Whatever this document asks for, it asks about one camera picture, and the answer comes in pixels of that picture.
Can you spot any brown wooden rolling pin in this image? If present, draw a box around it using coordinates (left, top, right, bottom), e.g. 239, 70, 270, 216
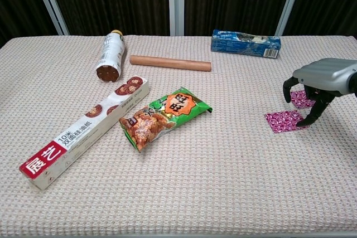
129, 55, 212, 72

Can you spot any green snack bag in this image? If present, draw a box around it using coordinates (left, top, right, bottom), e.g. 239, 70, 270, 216
119, 86, 213, 153

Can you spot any long white baking paper box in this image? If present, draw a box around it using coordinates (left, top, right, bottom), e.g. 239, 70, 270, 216
18, 75, 150, 191

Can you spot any white partition frame post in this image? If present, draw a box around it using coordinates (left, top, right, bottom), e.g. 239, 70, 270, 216
275, 0, 306, 37
167, 0, 185, 37
30, 0, 70, 37

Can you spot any white bottle yellow cap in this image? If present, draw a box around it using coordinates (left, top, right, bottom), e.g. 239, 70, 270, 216
95, 29, 126, 84

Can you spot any pink waffle table cloth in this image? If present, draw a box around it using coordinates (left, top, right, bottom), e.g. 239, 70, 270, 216
0, 35, 357, 236

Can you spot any pink patterned square tile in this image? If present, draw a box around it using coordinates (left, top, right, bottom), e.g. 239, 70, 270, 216
264, 110, 310, 133
290, 90, 316, 109

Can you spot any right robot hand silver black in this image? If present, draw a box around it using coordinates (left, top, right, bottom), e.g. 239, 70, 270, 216
282, 57, 357, 127

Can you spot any blue cookie box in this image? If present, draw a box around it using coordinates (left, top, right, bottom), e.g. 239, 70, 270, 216
210, 29, 282, 59

